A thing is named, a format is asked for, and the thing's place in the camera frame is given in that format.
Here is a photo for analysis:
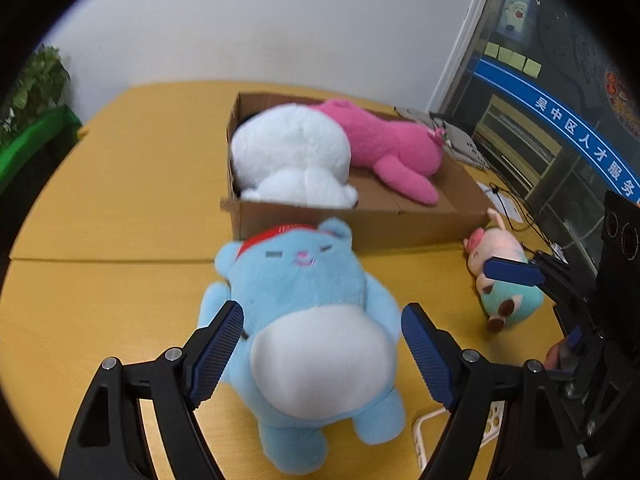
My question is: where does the round red door sticker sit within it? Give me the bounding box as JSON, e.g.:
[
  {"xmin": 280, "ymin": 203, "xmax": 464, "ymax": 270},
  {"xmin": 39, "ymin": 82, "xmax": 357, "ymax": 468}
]
[{"xmin": 602, "ymin": 62, "xmax": 640, "ymax": 141}]

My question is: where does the white paper card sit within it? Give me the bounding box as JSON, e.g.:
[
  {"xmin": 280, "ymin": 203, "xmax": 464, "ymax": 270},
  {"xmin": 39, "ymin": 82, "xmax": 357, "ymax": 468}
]
[{"xmin": 477, "ymin": 180, "xmax": 526, "ymax": 223}]

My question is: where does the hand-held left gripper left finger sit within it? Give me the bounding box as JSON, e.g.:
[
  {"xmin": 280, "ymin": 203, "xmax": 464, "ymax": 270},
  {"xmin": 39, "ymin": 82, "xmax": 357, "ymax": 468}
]
[{"xmin": 59, "ymin": 300, "xmax": 246, "ymax": 480}]

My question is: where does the pink and teal plush pig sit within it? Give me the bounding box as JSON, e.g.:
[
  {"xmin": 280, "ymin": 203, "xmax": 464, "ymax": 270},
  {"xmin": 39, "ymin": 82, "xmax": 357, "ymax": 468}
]
[{"xmin": 462, "ymin": 208, "xmax": 545, "ymax": 333}]

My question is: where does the grey cloth bag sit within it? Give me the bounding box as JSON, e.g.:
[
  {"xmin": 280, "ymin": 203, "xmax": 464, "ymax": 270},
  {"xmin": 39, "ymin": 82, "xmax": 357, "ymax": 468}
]
[{"xmin": 394, "ymin": 106, "xmax": 488, "ymax": 170}]

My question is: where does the white plush toy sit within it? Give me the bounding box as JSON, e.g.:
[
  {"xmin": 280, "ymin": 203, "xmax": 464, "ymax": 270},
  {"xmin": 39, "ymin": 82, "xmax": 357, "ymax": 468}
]
[{"xmin": 231, "ymin": 103, "xmax": 359, "ymax": 208}]

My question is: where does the black cable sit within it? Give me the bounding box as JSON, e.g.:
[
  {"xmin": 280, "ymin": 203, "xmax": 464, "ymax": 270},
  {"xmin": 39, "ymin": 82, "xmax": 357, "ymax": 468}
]
[{"xmin": 487, "ymin": 184, "xmax": 557, "ymax": 252}]

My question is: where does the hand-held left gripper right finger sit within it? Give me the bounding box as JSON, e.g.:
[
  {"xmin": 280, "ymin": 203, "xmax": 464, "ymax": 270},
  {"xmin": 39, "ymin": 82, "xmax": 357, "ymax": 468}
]
[{"xmin": 400, "ymin": 302, "xmax": 586, "ymax": 480}]

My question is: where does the blue plush bear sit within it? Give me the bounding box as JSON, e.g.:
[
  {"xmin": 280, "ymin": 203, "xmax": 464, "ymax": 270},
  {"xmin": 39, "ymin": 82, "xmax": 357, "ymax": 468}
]
[{"xmin": 196, "ymin": 217, "xmax": 407, "ymax": 476}]

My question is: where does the large green potted plant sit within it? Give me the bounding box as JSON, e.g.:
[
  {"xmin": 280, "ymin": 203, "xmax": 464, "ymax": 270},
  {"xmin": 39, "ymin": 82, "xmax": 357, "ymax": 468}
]
[{"xmin": 0, "ymin": 45, "xmax": 72, "ymax": 137}]

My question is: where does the blue door banner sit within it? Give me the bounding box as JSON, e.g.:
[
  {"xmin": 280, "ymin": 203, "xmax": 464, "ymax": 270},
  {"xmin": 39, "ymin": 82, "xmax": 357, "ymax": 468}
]
[{"xmin": 472, "ymin": 57, "xmax": 640, "ymax": 211}]

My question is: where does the brown cardboard box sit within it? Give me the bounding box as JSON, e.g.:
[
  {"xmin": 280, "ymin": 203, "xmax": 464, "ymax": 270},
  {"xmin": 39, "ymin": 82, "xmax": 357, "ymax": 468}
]
[{"xmin": 220, "ymin": 91, "xmax": 493, "ymax": 253}]

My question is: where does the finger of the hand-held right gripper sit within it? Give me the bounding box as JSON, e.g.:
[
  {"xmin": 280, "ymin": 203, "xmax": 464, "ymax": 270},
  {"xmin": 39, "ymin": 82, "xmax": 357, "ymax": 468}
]
[
  {"xmin": 531, "ymin": 251, "xmax": 599, "ymax": 302},
  {"xmin": 483, "ymin": 256, "xmax": 596, "ymax": 319}
]

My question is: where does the cartoon poster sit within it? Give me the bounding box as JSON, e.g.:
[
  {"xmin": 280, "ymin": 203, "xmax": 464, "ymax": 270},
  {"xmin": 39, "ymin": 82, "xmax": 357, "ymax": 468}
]
[{"xmin": 497, "ymin": 0, "xmax": 536, "ymax": 41}]

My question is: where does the pink plush toy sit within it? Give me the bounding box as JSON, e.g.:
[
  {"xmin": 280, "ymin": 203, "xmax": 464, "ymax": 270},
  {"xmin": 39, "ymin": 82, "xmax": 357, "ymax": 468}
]
[{"xmin": 312, "ymin": 98, "xmax": 446, "ymax": 206}]

